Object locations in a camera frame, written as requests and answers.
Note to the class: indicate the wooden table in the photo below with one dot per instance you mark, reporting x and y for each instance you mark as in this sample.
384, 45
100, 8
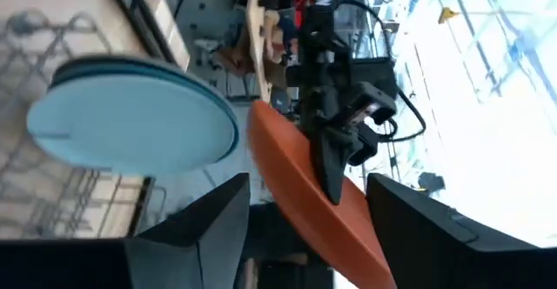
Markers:
257, 28

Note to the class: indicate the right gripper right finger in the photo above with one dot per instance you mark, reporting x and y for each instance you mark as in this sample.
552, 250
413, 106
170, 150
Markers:
426, 237

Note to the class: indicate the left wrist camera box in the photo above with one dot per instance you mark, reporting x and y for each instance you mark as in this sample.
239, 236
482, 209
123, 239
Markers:
374, 106

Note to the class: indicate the orange plate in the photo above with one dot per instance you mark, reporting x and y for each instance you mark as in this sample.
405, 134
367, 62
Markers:
339, 241

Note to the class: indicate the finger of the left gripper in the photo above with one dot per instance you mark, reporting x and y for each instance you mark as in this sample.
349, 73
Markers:
333, 167

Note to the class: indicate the light blue plate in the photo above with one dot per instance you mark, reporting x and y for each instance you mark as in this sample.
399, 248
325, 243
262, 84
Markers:
130, 123

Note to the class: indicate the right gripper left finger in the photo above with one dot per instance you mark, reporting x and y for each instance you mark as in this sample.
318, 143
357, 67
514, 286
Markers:
200, 245

